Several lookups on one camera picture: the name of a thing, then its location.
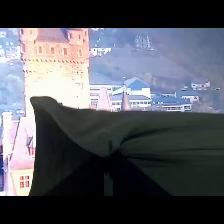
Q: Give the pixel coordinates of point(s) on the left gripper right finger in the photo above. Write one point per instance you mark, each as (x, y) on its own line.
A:
(133, 183)

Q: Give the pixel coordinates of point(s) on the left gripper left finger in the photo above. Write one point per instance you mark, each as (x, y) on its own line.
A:
(85, 181)

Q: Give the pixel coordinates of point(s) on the grey-green garment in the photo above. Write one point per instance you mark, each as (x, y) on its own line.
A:
(160, 140)

